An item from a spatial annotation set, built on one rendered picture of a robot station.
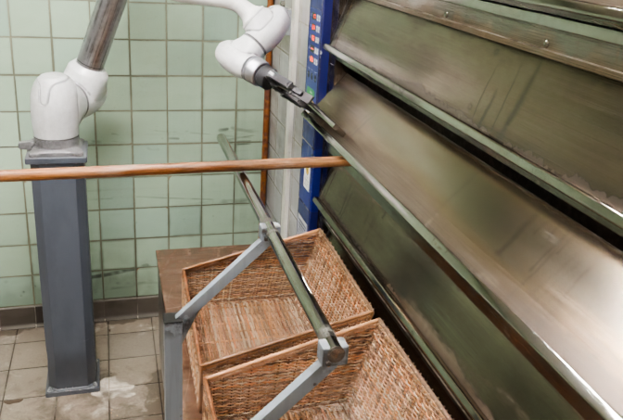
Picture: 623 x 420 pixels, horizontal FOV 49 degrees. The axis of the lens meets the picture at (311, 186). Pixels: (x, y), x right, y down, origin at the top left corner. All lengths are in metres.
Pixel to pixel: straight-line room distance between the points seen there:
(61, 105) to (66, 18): 0.58
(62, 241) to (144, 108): 0.74
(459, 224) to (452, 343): 0.30
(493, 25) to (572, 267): 0.49
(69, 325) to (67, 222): 0.44
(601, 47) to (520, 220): 0.35
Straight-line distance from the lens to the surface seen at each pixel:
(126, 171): 1.83
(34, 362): 3.25
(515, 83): 1.32
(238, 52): 2.33
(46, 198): 2.63
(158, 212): 3.25
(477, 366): 1.47
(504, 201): 1.35
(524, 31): 1.29
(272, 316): 2.34
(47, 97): 2.54
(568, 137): 1.16
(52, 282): 2.77
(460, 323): 1.54
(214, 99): 3.11
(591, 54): 1.14
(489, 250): 1.29
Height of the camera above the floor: 1.81
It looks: 21 degrees down
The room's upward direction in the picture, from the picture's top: 4 degrees clockwise
